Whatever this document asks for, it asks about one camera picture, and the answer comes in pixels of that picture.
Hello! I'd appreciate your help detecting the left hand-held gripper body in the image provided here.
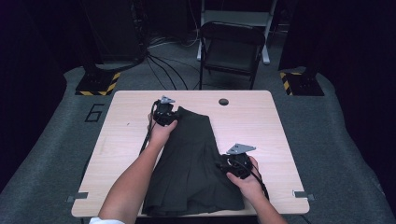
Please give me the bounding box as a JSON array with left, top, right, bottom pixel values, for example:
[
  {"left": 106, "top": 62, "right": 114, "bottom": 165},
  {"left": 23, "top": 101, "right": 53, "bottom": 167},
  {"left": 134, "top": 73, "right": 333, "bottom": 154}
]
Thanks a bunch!
[{"left": 152, "top": 95, "right": 179, "bottom": 127}]

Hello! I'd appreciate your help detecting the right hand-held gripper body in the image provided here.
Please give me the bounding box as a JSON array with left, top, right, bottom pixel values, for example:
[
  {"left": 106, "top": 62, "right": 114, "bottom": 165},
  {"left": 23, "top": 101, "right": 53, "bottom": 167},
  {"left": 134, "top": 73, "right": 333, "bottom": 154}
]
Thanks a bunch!
[{"left": 221, "top": 143, "right": 257, "bottom": 180}]

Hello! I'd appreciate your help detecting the black pleated skirt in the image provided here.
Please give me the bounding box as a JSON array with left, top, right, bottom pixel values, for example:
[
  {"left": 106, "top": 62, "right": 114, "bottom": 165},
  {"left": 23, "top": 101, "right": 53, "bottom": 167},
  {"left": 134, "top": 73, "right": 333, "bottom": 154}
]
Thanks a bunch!
[{"left": 141, "top": 105, "right": 246, "bottom": 217}]

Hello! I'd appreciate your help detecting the person's left hand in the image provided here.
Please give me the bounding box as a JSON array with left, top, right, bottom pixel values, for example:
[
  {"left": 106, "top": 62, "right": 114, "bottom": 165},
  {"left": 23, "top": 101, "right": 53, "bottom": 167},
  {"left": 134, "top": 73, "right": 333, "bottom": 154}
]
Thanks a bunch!
[{"left": 147, "top": 113, "right": 178, "bottom": 150}]

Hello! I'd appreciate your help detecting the person's right hand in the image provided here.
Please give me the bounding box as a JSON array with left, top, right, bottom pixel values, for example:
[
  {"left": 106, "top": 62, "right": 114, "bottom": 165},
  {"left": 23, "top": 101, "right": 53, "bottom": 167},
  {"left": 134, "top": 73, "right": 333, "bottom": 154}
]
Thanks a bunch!
[{"left": 226, "top": 155, "right": 266, "bottom": 203}]

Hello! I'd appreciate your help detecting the black tape floor marking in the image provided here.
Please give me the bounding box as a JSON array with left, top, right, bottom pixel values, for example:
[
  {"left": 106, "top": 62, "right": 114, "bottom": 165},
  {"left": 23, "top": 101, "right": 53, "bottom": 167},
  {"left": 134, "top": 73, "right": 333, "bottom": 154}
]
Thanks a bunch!
[{"left": 84, "top": 103, "right": 106, "bottom": 123}]

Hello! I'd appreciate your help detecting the grey tape strip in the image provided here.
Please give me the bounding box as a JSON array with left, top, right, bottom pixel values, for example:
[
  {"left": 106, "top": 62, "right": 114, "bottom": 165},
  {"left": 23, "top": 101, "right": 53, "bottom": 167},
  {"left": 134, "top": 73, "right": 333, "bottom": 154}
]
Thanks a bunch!
[
  {"left": 291, "top": 189, "right": 316, "bottom": 202},
  {"left": 65, "top": 191, "right": 90, "bottom": 203}
]

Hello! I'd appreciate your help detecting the black stand base striped tape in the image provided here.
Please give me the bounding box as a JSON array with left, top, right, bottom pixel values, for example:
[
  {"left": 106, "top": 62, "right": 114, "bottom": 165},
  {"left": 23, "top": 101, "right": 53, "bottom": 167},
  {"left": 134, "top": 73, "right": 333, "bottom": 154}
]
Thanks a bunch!
[
  {"left": 278, "top": 66, "right": 325, "bottom": 97},
  {"left": 74, "top": 63, "right": 121, "bottom": 97}
]

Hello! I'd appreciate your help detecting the black folding chair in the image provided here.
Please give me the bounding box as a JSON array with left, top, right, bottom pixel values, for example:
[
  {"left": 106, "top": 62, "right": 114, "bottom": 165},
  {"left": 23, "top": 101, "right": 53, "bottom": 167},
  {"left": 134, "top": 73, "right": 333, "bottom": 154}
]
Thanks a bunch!
[{"left": 197, "top": 21, "right": 266, "bottom": 91}]

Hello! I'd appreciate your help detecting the white sleeve cuff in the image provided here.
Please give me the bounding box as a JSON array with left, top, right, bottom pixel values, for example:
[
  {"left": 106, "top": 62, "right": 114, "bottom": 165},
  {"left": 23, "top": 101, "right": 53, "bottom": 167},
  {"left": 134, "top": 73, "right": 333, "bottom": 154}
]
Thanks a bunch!
[{"left": 88, "top": 217, "right": 126, "bottom": 224}]

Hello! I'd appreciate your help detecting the bundle of black floor cables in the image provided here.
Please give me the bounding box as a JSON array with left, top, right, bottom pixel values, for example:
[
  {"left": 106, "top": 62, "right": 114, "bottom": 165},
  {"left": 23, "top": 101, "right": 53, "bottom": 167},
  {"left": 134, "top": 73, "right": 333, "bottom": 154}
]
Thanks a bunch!
[{"left": 136, "top": 34, "right": 202, "bottom": 91}]

